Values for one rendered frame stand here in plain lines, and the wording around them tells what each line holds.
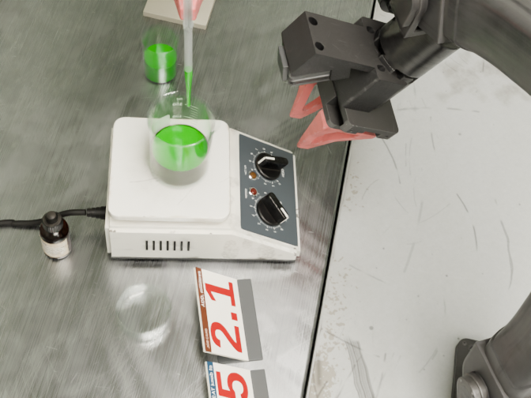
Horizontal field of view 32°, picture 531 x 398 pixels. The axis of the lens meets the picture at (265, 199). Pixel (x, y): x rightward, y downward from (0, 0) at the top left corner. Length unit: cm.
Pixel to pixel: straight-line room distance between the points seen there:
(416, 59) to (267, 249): 26
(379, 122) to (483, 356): 23
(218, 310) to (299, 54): 28
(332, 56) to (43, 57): 46
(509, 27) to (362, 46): 18
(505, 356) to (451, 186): 33
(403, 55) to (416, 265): 28
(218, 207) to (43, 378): 24
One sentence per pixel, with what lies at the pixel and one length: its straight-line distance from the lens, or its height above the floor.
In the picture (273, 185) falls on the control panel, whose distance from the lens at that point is 97.
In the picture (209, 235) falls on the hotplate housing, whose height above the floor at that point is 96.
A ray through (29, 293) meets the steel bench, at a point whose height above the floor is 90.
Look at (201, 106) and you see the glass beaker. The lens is 88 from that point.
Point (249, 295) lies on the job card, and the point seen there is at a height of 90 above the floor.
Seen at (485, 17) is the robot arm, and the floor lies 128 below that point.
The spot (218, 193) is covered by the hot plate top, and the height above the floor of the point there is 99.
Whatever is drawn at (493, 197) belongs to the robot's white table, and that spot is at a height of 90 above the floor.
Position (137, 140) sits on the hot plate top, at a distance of 94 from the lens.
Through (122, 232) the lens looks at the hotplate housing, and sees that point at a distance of 91.
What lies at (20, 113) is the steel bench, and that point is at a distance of 108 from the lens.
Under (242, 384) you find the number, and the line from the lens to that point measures 90.
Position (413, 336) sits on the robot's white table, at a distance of 96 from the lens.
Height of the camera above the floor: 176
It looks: 58 degrees down
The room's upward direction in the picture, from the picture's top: 11 degrees clockwise
